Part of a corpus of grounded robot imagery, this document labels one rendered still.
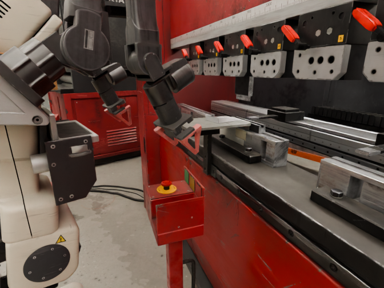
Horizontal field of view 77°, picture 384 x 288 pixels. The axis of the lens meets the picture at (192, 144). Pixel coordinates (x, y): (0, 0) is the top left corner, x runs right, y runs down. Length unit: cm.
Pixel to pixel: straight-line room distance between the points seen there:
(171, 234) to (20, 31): 65
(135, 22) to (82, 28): 12
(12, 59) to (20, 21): 16
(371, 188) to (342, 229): 12
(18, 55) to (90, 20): 13
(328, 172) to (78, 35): 65
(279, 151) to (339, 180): 24
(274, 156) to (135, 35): 58
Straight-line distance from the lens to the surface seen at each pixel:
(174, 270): 103
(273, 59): 83
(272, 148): 87
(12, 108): 50
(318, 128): 107
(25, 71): 48
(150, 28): 56
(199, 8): 136
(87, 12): 49
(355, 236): 62
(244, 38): 91
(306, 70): 73
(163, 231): 81
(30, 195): 72
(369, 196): 68
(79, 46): 48
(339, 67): 67
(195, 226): 84
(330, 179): 73
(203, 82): 188
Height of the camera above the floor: 120
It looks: 17 degrees down
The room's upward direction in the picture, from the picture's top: straight up
